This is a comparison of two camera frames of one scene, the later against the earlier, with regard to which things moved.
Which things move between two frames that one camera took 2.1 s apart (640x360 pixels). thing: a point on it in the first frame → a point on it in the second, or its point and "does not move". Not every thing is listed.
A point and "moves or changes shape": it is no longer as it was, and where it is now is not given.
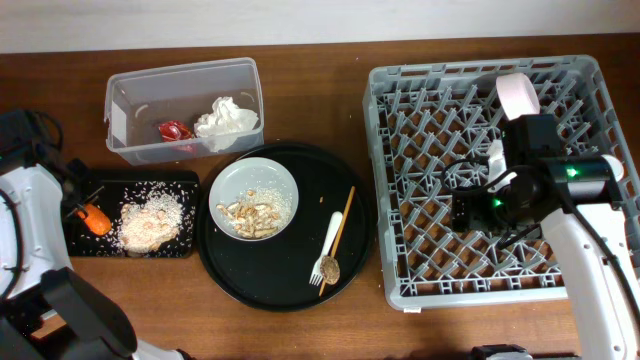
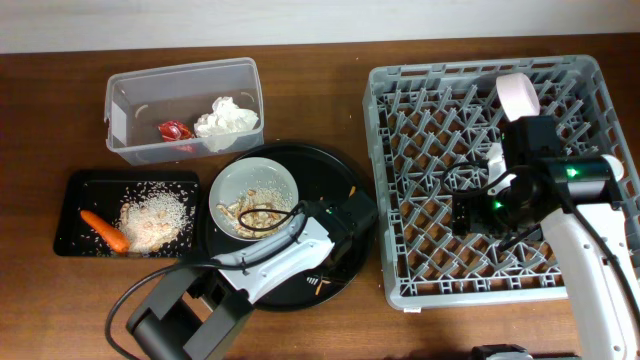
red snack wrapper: (174, 130) does not move
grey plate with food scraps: (253, 199) does not move
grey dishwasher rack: (421, 114) does not move
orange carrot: (95, 219) moves or changes shape
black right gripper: (467, 210) does not move
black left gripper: (94, 186) → (346, 270)
